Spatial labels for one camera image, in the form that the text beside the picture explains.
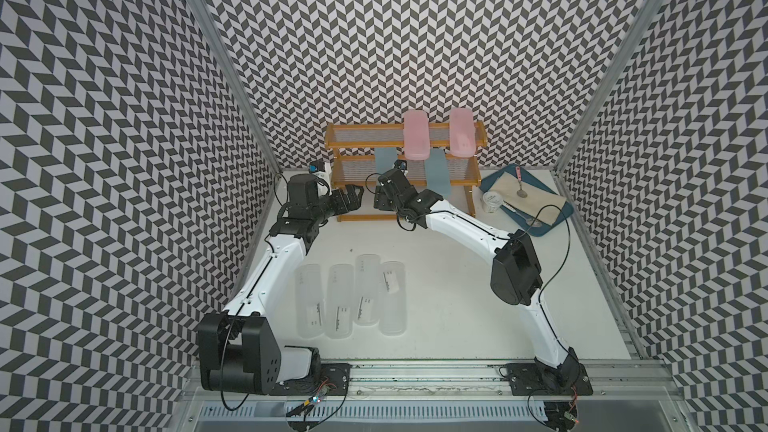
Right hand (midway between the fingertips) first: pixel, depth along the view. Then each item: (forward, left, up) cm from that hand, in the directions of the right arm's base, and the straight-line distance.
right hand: (387, 196), depth 92 cm
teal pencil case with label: (+12, +1, +5) cm, 13 cm away
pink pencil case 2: (+15, -23, +13) cm, 31 cm away
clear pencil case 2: (-28, +14, -14) cm, 34 cm away
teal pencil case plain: (+7, -16, +3) cm, 18 cm away
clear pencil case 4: (-26, -1, -16) cm, 30 cm away
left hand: (-5, +10, +8) cm, 14 cm away
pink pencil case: (+11, -9, +16) cm, 21 cm away
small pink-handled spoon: (+13, -49, -14) cm, 52 cm away
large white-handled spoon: (0, -49, -14) cm, 51 cm away
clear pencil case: (-27, +23, -15) cm, 38 cm away
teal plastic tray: (+5, -64, -14) cm, 66 cm away
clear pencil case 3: (-24, +6, -14) cm, 28 cm away
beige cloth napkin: (+12, -58, -20) cm, 62 cm away
